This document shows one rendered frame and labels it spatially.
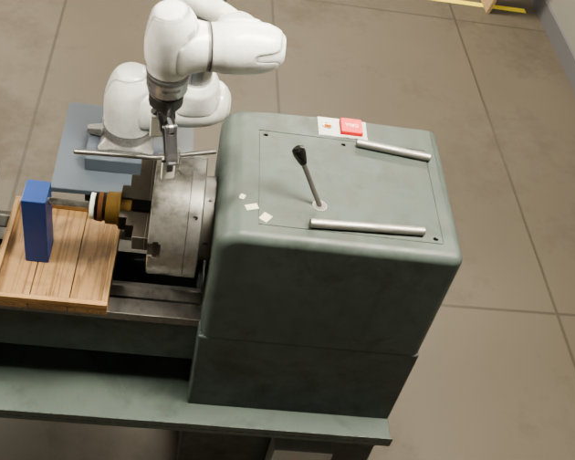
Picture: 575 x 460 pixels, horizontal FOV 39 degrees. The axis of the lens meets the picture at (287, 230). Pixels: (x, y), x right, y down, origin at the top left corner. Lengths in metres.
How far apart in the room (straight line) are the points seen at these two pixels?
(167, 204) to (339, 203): 0.41
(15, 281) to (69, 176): 0.58
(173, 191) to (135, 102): 0.66
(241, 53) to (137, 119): 0.99
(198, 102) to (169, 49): 0.92
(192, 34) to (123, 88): 0.94
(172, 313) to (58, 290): 0.30
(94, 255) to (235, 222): 0.53
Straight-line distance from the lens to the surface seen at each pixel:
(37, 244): 2.21
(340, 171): 2.08
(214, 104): 2.60
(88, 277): 2.23
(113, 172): 2.71
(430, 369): 3.36
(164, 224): 1.97
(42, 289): 2.20
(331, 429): 2.44
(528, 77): 5.22
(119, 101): 2.59
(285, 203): 1.95
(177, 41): 1.65
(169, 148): 1.80
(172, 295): 2.23
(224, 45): 1.68
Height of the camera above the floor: 2.59
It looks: 45 degrees down
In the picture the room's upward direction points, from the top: 14 degrees clockwise
